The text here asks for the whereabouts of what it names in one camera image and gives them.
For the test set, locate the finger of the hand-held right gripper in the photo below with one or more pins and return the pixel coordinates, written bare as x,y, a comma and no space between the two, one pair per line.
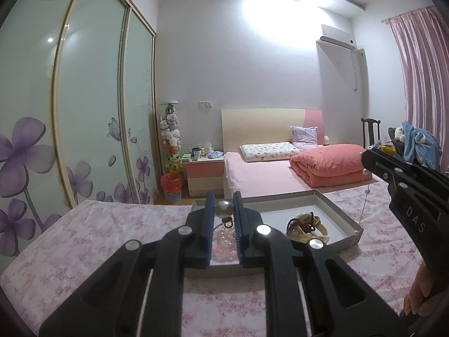
403,166
386,176

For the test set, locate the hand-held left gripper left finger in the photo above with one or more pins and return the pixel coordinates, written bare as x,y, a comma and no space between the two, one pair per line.
209,217

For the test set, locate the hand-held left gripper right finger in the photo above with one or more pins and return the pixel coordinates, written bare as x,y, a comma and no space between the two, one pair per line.
238,221

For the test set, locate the grey shallow cardboard box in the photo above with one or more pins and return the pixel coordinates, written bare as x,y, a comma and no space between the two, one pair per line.
280,217

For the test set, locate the person's right hand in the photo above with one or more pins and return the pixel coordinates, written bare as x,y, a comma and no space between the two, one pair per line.
417,293

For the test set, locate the blue clothing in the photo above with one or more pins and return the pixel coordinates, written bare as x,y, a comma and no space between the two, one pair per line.
419,144

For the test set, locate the pink and cream nightstand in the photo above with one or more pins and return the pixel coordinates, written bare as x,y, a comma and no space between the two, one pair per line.
205,177

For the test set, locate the dark wooden chair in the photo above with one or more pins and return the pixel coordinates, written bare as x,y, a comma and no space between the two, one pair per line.
371,130

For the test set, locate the pink mattress sheet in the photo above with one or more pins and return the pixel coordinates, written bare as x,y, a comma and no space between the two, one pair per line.
259,177

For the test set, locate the red waste bin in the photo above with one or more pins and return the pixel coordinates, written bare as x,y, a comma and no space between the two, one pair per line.
171,186

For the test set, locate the folded pink duvet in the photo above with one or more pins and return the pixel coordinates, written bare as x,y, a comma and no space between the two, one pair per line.
329,165

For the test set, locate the tissue box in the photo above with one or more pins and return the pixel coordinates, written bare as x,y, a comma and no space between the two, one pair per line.
208,147

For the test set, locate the white patterned pillow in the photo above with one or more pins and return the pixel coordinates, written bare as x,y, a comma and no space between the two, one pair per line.
270,151

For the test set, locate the stack of plush toys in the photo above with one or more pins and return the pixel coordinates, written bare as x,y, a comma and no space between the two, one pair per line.
171,137

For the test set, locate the purple pillow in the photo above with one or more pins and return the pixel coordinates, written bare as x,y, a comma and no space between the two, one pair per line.
304,136

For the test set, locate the pink curtain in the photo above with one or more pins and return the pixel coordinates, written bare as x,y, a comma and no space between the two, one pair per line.
424,77

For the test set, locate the cream and pink headboard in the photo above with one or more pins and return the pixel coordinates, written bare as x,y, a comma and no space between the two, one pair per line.
259,126

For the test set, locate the pink floral bedsheet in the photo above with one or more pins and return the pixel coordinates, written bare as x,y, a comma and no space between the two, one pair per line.
87,235

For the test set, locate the white air conditioner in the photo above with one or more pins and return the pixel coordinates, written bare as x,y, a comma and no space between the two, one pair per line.
336,37

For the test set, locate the wardrobe with purple flowers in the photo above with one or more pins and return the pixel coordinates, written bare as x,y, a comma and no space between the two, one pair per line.
87,94

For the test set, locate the white wall switch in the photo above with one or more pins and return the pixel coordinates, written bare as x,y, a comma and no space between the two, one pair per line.
206,104

